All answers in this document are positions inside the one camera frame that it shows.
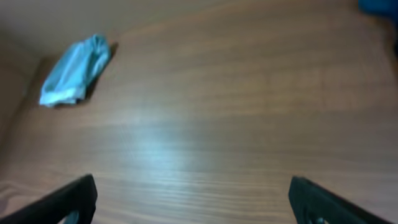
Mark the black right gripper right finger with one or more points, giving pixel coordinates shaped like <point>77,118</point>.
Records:
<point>312,203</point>

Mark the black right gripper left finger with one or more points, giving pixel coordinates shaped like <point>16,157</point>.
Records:
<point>73,203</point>

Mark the light blue denim shorts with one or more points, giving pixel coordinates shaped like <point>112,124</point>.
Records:
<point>68,81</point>

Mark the blue garment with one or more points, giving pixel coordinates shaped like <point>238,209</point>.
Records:
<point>385,8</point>

